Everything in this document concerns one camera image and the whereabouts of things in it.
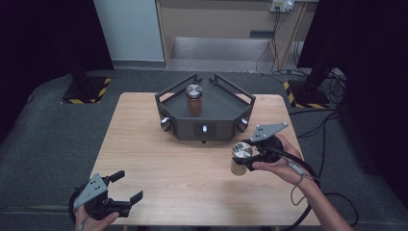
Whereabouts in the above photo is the thick black gripper cable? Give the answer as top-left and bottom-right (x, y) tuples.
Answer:
(270, 147), (322, 231)

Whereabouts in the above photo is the glass jar of tan powder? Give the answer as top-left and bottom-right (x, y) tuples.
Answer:
(230, 141), (254, 177)

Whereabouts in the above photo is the person's right hand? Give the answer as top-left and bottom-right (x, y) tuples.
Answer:
(251, 134), (311, 188)

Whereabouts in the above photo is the dark grey metal rack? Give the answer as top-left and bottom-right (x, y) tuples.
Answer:
(154, 72), (257, 144)

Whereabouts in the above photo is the black stand with striped base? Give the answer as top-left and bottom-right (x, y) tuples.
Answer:
(61, 47), (113, 106)
(282, 0), (342, 110)

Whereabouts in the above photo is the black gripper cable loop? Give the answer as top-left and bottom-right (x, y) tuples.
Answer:
(67, 185), (82, 223)

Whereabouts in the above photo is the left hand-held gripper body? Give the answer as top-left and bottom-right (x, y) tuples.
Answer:
(72, 172), (133, 221)

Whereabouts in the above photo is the thin grey gripper cable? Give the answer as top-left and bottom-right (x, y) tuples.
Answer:
(287, 158), (311, 207)

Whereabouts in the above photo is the dark wall vent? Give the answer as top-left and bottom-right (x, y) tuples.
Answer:
(248, 29), (275, 39)

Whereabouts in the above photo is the person's left hand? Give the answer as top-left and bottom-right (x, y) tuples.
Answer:
(74, 205), (120, 231)

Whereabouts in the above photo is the black floor cable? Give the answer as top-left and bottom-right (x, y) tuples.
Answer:
(322, 192), (360, 228)

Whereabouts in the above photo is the black curtain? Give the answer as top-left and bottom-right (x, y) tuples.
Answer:
(296, 0), (408, 200)
(0, 0), (115, 142)

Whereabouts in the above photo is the glass jar of brown powder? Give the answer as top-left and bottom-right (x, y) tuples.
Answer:
(186, 84), (204, 117)

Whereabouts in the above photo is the white wall power strip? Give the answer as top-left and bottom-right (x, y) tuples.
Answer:
(269, 0), (295, 14)

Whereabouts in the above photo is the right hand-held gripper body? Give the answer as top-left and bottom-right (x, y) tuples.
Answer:
(249, 122), (290, 164)

